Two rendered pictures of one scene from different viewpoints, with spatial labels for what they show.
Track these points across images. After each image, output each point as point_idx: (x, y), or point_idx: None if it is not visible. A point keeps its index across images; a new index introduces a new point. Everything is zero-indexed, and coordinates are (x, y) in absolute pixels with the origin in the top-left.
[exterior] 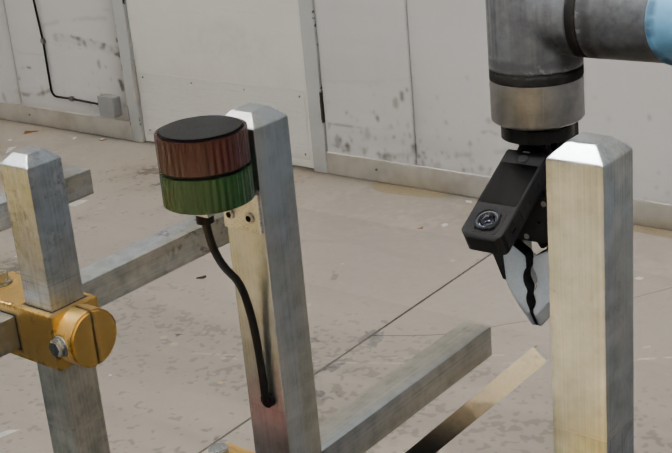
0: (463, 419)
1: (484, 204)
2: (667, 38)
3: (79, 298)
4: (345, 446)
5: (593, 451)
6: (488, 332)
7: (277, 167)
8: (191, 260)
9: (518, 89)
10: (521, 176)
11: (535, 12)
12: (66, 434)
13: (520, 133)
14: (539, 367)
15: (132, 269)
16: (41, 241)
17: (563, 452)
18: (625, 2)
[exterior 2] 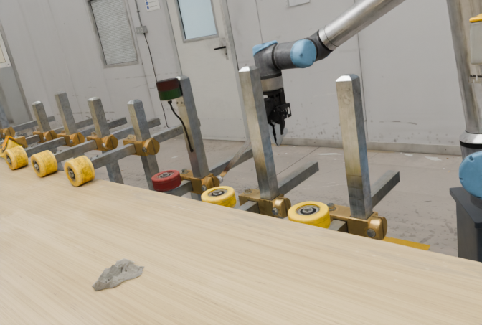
0: (240, 151)
1: None
2: (296, 59)
3: (149, 138)
4: (218, 169)
5: (259, 143)
6: None
7: (187, 90)
8: (182, 133)
9: (263, 79)
10: (267, 103)
11: (265, 58)
12: (149, 174)
13: (266, 92)
14: None
15: (166, 134)
16: (138, 122)
17: (253, 145)
18: (285, 52)
